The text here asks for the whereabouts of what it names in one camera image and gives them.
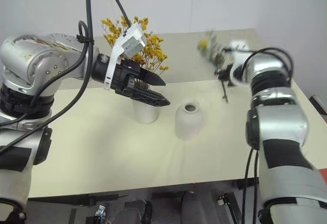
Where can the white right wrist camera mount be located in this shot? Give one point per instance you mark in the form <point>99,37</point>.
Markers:
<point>240,60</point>

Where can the white round-shouldered vase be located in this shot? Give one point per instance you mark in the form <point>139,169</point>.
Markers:
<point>187,125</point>

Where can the small silver metal connector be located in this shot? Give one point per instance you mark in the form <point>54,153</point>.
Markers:
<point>222,200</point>
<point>101,210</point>

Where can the green and yellow flower bouquet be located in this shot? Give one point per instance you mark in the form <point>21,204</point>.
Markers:
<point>204,44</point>

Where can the dark grey rounded shape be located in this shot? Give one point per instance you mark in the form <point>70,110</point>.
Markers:
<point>135,212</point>
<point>191,208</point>

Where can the dark brown furniture edge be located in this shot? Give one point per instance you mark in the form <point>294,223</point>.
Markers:
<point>319,105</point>

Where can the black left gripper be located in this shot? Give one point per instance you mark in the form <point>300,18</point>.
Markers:
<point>125,77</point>

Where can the yellow dried flower bouquet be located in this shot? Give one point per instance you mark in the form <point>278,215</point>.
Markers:
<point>155,52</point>

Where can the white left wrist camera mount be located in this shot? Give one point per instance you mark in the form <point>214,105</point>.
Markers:
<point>132,42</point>

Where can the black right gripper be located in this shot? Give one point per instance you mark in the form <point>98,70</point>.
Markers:
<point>228,75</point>

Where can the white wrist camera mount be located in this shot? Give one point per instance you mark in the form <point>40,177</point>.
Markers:
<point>240,60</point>
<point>132,42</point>

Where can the orange object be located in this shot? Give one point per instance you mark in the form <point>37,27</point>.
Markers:
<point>324,175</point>

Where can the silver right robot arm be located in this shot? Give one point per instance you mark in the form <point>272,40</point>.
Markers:
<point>281,126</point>

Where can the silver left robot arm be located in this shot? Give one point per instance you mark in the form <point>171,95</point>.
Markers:
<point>38,60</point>

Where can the white cylindrical vase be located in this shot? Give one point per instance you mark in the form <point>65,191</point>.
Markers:
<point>146,114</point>

